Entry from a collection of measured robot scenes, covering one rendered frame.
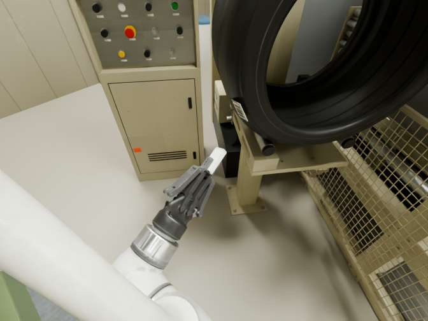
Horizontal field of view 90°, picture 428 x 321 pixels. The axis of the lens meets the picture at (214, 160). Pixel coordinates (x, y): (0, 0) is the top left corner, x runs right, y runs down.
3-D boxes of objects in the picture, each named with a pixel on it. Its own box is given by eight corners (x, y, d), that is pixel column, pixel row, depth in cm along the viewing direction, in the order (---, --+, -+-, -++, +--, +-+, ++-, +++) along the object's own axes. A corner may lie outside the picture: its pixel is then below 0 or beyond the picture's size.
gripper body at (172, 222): (143, 218, 48) (168, 183, 50) (167, 231, 53) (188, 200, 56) (160, 234, 43) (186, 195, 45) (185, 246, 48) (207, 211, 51)
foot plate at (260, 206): (225, 186, 173) (225, 184, 172) (257, 183, 176) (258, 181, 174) (231, 215, 154) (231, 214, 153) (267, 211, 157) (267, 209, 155)
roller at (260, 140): (237, 97, 94) (246, 91, 92) (242, 104, 96) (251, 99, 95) (260, 151, 69) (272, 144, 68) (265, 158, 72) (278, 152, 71)
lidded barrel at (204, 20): (203, 49, 400) (202, 13, 359) (222, 55, 378) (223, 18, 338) (185, 57, 375) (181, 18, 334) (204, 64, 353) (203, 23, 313)
